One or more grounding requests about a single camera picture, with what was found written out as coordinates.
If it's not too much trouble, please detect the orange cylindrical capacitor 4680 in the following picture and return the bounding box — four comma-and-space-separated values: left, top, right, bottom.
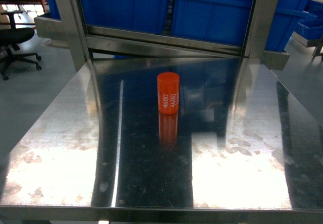
157, 72, 180, 115

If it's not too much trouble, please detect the blue plastic bin left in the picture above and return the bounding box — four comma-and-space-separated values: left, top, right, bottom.
80, 0, 169, 34

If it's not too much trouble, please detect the blue plastic bin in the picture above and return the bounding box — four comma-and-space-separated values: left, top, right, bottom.
171, 0, 253, 46
80, 0, 169, 34

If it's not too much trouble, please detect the blue plastic bin right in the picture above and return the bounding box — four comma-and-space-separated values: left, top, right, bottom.
171, 0, 253, 46

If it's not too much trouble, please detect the black office chair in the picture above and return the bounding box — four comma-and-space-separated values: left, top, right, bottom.
1, 10, 42, 80

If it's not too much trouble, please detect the blue bins side shelf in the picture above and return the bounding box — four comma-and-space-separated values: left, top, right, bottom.
292, 0, 322, 62

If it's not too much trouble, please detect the stainless steel rack frame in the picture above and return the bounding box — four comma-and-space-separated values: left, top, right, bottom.
35, 0, 289, 70

